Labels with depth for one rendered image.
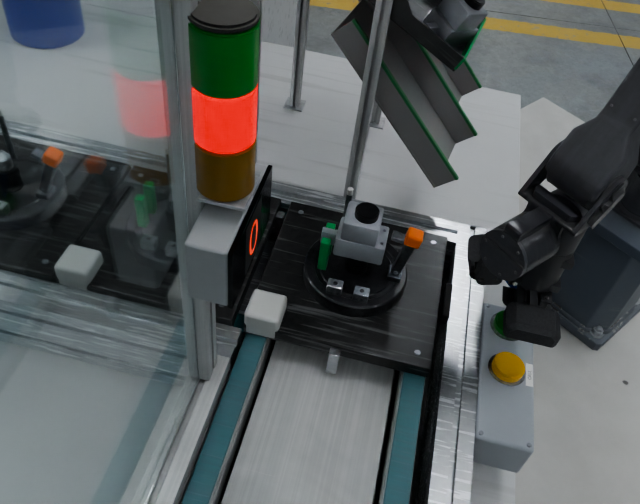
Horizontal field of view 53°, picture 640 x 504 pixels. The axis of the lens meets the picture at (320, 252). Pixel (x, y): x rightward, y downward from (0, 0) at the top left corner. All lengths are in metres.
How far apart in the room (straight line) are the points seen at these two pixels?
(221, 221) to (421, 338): 0.37
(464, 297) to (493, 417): 0.19
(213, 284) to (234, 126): 0.14
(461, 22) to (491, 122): 0.57
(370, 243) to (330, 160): 0.46
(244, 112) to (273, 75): 0.97
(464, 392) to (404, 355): 0.08
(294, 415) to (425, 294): 0.24
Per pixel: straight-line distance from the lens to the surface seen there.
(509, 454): 0.82
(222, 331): 0.82
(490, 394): 0.83
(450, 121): 1.10
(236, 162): 0.51
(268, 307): 0.81
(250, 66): 0.47
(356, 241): 0.80
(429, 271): 0.91
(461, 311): 0.89
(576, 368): 1.03
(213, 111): 0.48
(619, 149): 0.69
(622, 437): 1.00
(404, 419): 0.79
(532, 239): 0.69
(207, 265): 0.54
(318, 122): 1.33
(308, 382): 0.84
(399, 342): 0.82
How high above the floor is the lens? 1.63
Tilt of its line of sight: 47 degrees down
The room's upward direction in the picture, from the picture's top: 8 degrees clockwise
